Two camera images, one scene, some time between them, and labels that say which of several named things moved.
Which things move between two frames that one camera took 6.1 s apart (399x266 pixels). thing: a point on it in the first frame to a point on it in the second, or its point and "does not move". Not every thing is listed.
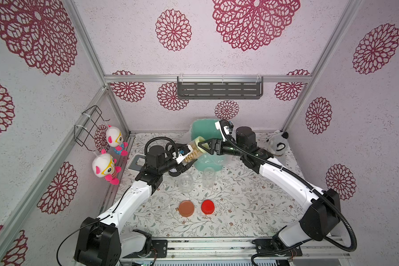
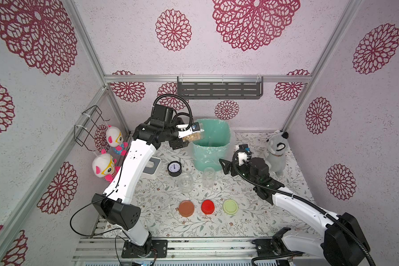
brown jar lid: x=186 y=208 does not move
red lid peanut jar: x=209 y=177 does not move
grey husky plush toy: x=277 y=144 does not move
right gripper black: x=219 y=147 to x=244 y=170
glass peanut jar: x=185 y=183 does not move
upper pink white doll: x=114 y=138 does not move
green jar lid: x=199 y=139 to x=230 y=206
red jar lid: x=207 y=206 does not move
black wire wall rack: x=86 y=133 does not move
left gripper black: x=184 y=168 to x=179 y=143
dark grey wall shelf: x=220 y=87 does not move
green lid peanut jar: x=197 y=151 to x=197 y=136
